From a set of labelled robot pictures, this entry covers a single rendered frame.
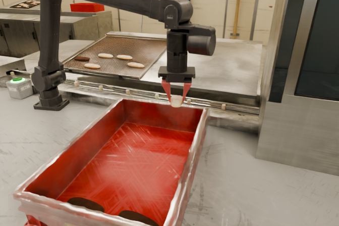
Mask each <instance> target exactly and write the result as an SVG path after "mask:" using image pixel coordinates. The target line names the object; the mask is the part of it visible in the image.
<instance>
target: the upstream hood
mask: <svg viewBox="0 0 339 226"><path fill-rule="evenodd" d="M24 62H25V61H24V59H20V58H12V57H7V56H0V77H3V76H6V72H7V71H10V70H19V71H27V70H26V66H25V63H24Z"/></svg>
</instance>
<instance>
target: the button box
mask: <svg viewBox="0 0 339 226"><path fill-rule="evenodd" d="M6 85H7V88H8V91H9V95H10V97H11V98H16V99H24V98H26V97H28V96H30V95H32V94H36V92H35V88H32V86H31V82H30V79H25V80H24V81H22V82H18V83H12V82H11V81H8V82H6Z"/></svg>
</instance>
